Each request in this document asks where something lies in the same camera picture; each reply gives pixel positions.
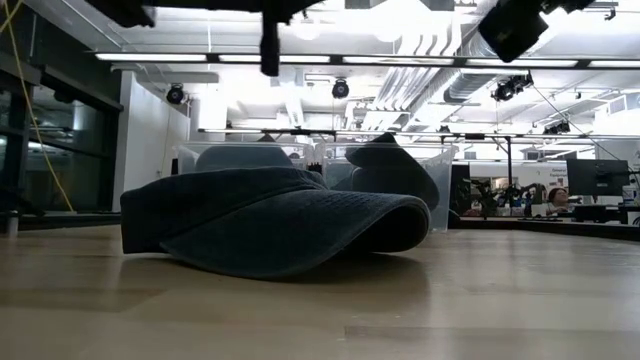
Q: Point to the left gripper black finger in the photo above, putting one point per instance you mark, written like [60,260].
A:
[295,7]

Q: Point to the towels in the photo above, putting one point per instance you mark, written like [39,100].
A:
[395,165]
[240,157]

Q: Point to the dark blue baseball cap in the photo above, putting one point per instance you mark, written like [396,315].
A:
[370,180]
[260,225]

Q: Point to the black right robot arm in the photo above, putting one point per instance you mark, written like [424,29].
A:
[512,30]

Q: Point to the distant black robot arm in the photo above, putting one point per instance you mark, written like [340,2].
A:
[530,192]

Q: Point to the small black object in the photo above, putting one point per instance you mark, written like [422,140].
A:
[315,167]

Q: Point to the clear plastic bin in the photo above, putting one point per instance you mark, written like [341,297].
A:
[185,160]
[445,200]

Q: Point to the black ceiling spotlight cluster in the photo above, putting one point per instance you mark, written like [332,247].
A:
[557,128]
[510,89]

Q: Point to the black computer tower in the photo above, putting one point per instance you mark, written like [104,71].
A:
[460,185]

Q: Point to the short silver metal cylinder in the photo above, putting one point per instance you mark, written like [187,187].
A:
[12,222]

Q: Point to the person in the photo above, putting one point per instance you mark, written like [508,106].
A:
[557,197]

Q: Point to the large black computer monitor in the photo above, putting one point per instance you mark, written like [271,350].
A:
[595,177]

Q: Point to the round black ceiling camera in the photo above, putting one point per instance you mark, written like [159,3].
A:
[175,94]
[340,89]

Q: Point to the long ceiling light rail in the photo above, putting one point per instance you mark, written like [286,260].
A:
[150,57]

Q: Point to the silver ribbed ventilation duct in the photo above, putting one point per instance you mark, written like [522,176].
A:
[465,90]

